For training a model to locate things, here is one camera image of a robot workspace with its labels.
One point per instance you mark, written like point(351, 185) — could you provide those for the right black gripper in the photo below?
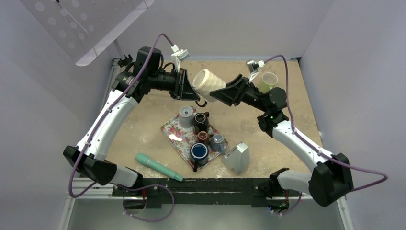
point(227, 95)

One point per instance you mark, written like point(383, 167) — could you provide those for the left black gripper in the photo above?
point(183, 89)

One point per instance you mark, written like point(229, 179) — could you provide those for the cream mug black handle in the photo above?
point(205, 82)

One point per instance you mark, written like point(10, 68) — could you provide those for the light green mug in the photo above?
point(267, 81)

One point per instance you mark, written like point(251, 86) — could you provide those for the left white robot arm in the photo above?
point(146, 73)

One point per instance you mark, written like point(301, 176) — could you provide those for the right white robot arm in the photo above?
point(301, 143)

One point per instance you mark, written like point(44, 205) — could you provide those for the grey mug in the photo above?
point(186, 117)

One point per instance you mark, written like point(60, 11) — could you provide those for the brown small mug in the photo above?
point(204, 138)

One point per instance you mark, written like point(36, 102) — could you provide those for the blue-grey small mug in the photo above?
point(217, 144)

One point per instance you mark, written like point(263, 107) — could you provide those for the dark blue mug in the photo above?
point(198, 155)

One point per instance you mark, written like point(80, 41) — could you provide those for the floral tray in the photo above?
point(183, 138)

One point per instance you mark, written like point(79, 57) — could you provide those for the silver wedge box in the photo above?
point(237, 159)

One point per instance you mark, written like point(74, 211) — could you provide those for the silver tripod stand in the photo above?
point(123, 62)

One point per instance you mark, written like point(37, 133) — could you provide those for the teal cylindrical bottle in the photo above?
point(154, 165)

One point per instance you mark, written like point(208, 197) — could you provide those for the perforated clear panel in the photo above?
point(85, 28)

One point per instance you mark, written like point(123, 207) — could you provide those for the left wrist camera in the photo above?
point(178, 56)

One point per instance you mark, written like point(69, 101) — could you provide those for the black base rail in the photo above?
point(255, 192)

